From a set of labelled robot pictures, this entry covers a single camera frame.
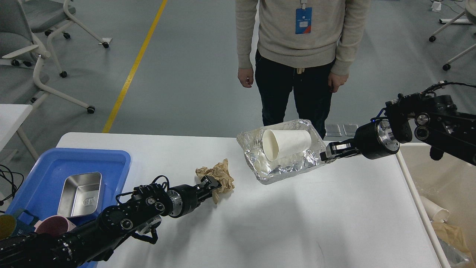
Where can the floor socket plate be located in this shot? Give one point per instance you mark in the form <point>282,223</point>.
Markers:
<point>333,130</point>
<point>350,129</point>

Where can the grey office chair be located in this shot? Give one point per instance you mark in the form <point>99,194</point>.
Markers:
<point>44,15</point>
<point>19,85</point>

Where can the white paper cup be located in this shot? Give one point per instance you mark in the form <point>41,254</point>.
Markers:
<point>283,143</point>

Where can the paper cup in bin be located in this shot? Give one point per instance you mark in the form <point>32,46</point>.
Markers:
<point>434,211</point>

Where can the white side table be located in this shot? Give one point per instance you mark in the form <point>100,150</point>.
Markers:
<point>11,119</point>

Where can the pink plastic mug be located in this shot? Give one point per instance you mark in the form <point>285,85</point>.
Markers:
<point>55,225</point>

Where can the beige plastic bin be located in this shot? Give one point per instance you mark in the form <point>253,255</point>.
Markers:
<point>449,182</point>

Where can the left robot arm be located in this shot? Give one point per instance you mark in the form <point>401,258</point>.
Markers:
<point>97,239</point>

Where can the floor socket plate left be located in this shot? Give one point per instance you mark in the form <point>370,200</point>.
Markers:
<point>333,130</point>

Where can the floor socket plate right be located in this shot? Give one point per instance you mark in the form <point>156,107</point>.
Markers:
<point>350,129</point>

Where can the person in beige sweater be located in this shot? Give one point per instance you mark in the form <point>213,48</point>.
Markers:
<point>304,47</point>

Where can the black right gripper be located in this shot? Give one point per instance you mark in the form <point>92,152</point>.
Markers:
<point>373,140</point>

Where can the blue plastic tray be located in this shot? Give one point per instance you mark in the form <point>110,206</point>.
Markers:
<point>41,192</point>

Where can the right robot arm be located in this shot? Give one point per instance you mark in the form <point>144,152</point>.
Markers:
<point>430,118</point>

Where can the dark blue HOME mug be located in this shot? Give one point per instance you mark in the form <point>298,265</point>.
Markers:
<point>11,225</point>

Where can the aluminium foil tray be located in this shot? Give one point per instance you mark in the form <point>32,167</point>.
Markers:
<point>268,172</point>

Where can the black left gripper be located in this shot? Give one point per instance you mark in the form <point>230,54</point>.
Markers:
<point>186,198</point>

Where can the metal rectangular tin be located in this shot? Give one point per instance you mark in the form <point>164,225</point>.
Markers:
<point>81,196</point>

